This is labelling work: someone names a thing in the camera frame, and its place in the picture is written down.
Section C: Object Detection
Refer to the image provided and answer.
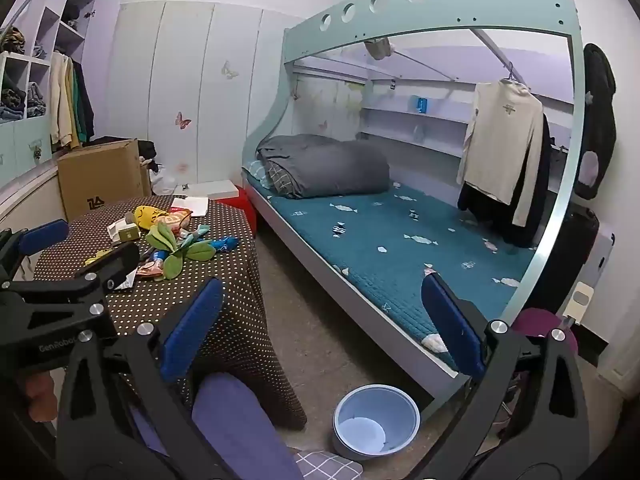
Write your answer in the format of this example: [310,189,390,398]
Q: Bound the green hanging garment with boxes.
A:
[72,60,89,143]

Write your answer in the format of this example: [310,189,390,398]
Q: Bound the blue quilted mattress cover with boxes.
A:
[245,160,538,367]

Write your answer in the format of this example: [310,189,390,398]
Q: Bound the brown polka-dot covered table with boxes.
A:
[32,197,308,431]

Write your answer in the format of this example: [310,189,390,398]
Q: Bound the lilac wardrobe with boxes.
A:
[0,0,108,176]

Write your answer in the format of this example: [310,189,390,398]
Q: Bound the white flat box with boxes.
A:
[174,180,241,202]

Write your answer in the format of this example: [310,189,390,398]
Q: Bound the folded clothes on shelves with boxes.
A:
[0,5,81,123]

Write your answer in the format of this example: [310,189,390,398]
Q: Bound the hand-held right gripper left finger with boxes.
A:
[55,277,236,480]

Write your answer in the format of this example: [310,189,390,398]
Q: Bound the white green carton box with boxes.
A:
[107,217,143,246]

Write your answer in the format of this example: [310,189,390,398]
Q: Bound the light blue plastic bin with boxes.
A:
[332,384,421,463]

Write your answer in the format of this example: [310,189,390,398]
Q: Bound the person's left hand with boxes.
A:
[25,370,59,423]

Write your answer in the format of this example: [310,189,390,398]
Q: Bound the lilac wall shelf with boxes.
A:
[359,105,571,161]

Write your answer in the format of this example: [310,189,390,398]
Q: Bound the grey duvet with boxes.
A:
[256,134,391,199]

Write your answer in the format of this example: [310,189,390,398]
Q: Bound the grey hanging slippers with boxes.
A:
[364,36,397,62]

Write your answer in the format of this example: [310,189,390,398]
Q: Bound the black hanging garment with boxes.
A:
[457,112,553,249]

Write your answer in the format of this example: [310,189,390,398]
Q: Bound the grey checkered slipper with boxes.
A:
[292,450,364,480]

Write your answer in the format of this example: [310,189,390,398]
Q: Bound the white plastic bag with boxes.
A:
[150,162,182,196]

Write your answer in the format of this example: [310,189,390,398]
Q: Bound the cream sweater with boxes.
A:
[456,80,545,228]

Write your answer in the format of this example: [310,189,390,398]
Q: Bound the yellow packet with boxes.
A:
[132,205,173,231]

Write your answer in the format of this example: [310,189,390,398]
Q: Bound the cream hanging garment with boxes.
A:
[49,52,81,150]

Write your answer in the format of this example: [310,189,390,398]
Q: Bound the teal bunk bed frame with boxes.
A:
[242,0,587,411]

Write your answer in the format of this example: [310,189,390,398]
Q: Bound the person's purple trouser leg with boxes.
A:
[127,372,292,480]

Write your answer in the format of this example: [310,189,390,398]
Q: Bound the cardboard box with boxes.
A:
[56,138,153,221]

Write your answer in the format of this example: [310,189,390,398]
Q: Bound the green leaf bunch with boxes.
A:
[145,222,217,281]

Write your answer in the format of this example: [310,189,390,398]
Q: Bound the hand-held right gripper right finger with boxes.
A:
[421,274,592,480]

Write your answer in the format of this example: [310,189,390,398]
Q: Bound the teal wrapper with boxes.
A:
[177,224,213,251]

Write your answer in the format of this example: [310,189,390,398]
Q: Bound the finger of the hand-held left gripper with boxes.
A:
[0,219,70,283]
[0,242,140,314]

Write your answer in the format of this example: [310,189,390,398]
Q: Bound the red stool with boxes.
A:
[215,187,258,238]

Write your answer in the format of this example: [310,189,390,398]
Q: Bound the purple stool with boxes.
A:
[510,308,579,356]

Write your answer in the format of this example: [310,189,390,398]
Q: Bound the orange snack packet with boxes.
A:
[157,207,193,233]

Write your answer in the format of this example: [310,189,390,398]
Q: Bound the blue checkered pillow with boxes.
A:
[243,160,276,191]

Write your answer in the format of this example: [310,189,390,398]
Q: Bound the black coat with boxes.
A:
[572,42,618,201]

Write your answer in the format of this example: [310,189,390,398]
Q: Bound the white crumpled paper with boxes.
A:
[107,267,138,292]

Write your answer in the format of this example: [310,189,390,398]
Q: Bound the black suitcase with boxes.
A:
[542,207,601,306]

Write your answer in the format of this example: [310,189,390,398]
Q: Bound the white red booklet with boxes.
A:
[171,195,211,218]

